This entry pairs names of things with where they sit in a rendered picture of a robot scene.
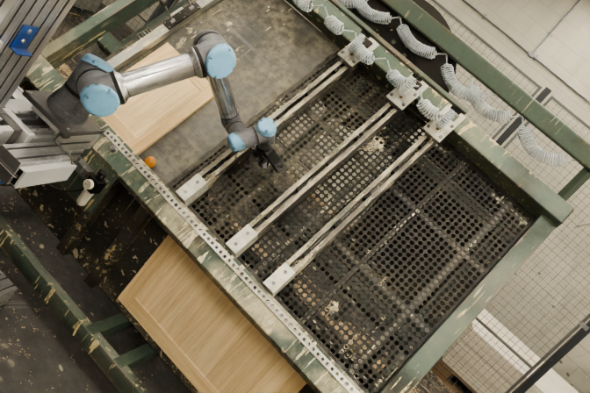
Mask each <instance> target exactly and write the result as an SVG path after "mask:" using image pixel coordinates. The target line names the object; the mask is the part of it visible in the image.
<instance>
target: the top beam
mask: <svg viewBox="0 0 590 393"><path fill-rule="evenodd" d="M285 1H286V2H288V3H289V4H290V5H291V6H292V7H294V8H295V9H296V10H297V11H298V12H299V13H301V14H302V15H303V16H304V17H305V18H307V19H308V20H309V21H310V22H311V23H312V24H314V25H315V26H316V27H317V28H318V29H319V30H321V31H322V32H323V33H324V34H325V35H327V36H328V37H329V38H330V39H331V40H332V41H333V42H334V43H335V44H336V45H337V46H339V47H340V48H341V49H343V48H344V47H345V46H347V45H348V44H349V43H351V42H352V41H353V39H355V32H356V36H357V35H359V34H362V33H361V31H362V29H361V28H360V27H359V26H358V25H356V24H355V23H354V22H353V21H351V20H350V19H349V18H348V17H346V16H345V15H344V14H343V13H342V12H341V11H339V10H338V9H337V8H336V7H334V6H333V5H332V4H331V3H330V2H329V1H328V0H313V5H323V6H321V7H313V9H312V11H309V12H305V11H302V10H301V9H299V8H298V7H297V6H296V4H294V2H293V1H292V0H285ZM325 6H326V9H327V14H328V16H332V15H334V17H336V18H337V19H338V20H339V21H341V22H342V23H344V30H351V31H354V32H342V34H341V35H340V34H339V35H336V34H334V33H332V32H331V31H329V30H328V29H327V27H326V26H325V25H324V21H325V19H326V17H327V14H326V12H325V9H324V7H325ZM372 52H373V55H374V56H375V58H385V60H374V61H373V63H372V64H370V65H367V64H364V63H362V62H361V61H359V62H358V63H359V64H360V65H361V66H362V67H363V68H365V69H366V70H367V71H368V72H369V73H370V74H371V75H373V76H374V77H375V78H376V79H377V80H379V81H380V82H381V83H382V84H383V85H385V86H386V87H387V88H388V89H389V90H390V91H393V90H394V89H395V88H396V87H393V85H391V84H390V83H389V81H387V78H385V77H386V75H387V72H388V71H389V68H388V65H387V61H386V60H388V61H389V65H390V69H391V70H394V69H396V70H398V71H399V73H400V74H402V75H403V76H405V77H406V78H408V76H410V75H411V74H412V73H413V72H412V71H411V70H410V69H409V68H407V67H406V66H405V65H404V64H402V63H401V62H400V61H399V60H398V59H396V58H395V57H394V56H393V55H392V54H390V53H389V52H388V51H387V50H386V49H384V48H383V47H382V46H381V45H379V46H378V47H377V48H375V49H374V50H373V51H372ZM375 58H374V59H375ZM421 94H422V98H423V100H425V99H428V100H429V101H430V103H432V104H433V105H434V106H435V107H437V108H439V111H441V110H442V109H443V108H445V107H446V106H447V105H448V104H450V103H449V102H447V101H446V100H445V99H444V98H443V97H442V96H440V95H439V94H438V93H437V92H435V91H434V90H433V89H432V88H430V87H429V86H428V88H427V89H426V90H424V91H423V92H422V93H421ZM419 100H421V96H418V97H416V98H415V99H414V100H413V101H412V102H411V103H410V104H409V105H408V107H409V108H411V109H412V110H413V111H414V112H415V113H417V114H418V115H419V116H420V117H421V118H422V119H424V120H425V121H426V122H427V123H428V122H429V121H430V120H429V118H426V117H424V116H423V115H424V114H423V115H422V114H421V112H419V110H418V109H417V108H418V107H417V106H416V104H417V103H418V101H419ZM423 100H422V101H423ZM445 139H446V140H447V141H449V142H450V143H451V144H452V145H453V146H454V147H456V148H457V149H458V150H459V151H460V152H461V153H463V154H464V155H465V156H466V157H467V158H469V159H470V160H471V161H472V162H473V163H474V164H476V165H477V166H478V167H479V168H480V169H482V170H483V171H484V172H485V173H486V174H487V175H489V176H490V177H491V178H492V179H493V180H494V181H496V182H497V183H498V184H499V185H500V186H501V187H502V188H503V189H504V190H505V191H506V192H508V193H509V194H510V195H511V196H512V197H514V198H515V199H516V200H517V201H518V202H519V203H521V204H522V205H523V206H524V207H525V208H526V209H528V210H529V211H530V212H531V213H532V214H534V215H535V216H536V217H538V216H539V215H540V214H541V215H544V216H545V217H546V218H547V219H549V220H550V221H551V222H552V223H553V224H554V225H555V226H556V228H557V227H558V226H560V225H561V224H563V223H564V221H565V220H566V219H567V218H568V217H569V216H570V215H571V213H572V212H573V211H574V208H573V207H572V206H570V205H569V204H568V203H567V202H566V201H565V200H564V199H563V198H562V197H561V196H559V195H558V194H557V193H556V192H555V191H553V190H552V189H551V188H550V187H548V186H547V185H546V184H545V183H544V182H542V181H541V180H540V179H539V178H538V177H536V176H535V175H534V174H533V173H531V172H530V171H529V170H528V169H527V168H525V167H524V166H523V165H522V164H521V163H520V162H519V161H518V160H517V159H515V158H514V157H513V156H512V155H511V154H509V153H508V152H507V151H506V150H505V149H503V148H502V147H501V146H500V145H499V144H497V143H496V142H495V141H494V140H493V139H491V138H490V137H489V136H488V135H486V134H485V133H484V132H483V131H482V130H480V129H479V128H478V127H477V126H476V125H474V124H473V123H472V122H471V121H470V120H469V119H468V118H467V117H465V119H464V120H463V121H462V122H461V123H460V124H459V125H458V126H457V127H456V128H455V129H454V130H452V131H451V132H450V133H449V134H448V135H447V136H446V137H445ZM556 228H555V229H556Z"/></svg>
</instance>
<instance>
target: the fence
mask: <svg viewBox="0 0 590 393"><path fill-rule="evenodd" d="M219 1H220V0H197V2H196V3H197V4H198V5H199V6H200V7H201V9H200V10H198V11H196V12H195V13H193V14H192V15H190V16H189V17H187V18H186V19H185V20H184V21H182V22H181V23H179V24H178V25H176V26H174V27H173V28H171V29H170V30H169V29H168V28H167V27H166V26H165V25H164V24H162V25H160V26H159V27H157V28H156V29H154V30H153V31H152V32H150V33H149V34H147V35H146V36H144V37H143V38H141V39H139V40H138V41H137V42H135V43H134V44H132V45H131V46H129V47H128V48H127V49H125V50H124V51H122V52H121V53H119V54H117V55H116V56H114V57H113V58H111V59H110V60H109V61H107V63H108V64H110V65H111V66H112V67H113V68H114V69H115V71H116V72H118V71H119V70H120V69H122V68H123V67H125V66H126V65H127V64H129V63H130V62H132V61H134V60H135V59H137V58H138V57H140V56H141V55H142V54H144V53H145V52H146V51H148V50H149V49H151V48H152V47H154V46H155V45H157V44H158V43H160V42H161V41H163V40H164V39H166V38H167V37H168V36H169V35H171V34H172V33H174V32H176V31H177V30H179V29H180V28H181V27H183V26H184V25H186V24H188V23H189V22H191V21H192V20H193V19H194V18H196V17H197V16H199V15H200V14H202V13H203V12H205V11H207V10H208V9H209V8H211V7H212V6H214V5H215V4H216V3H218V2H219Z"/></svg>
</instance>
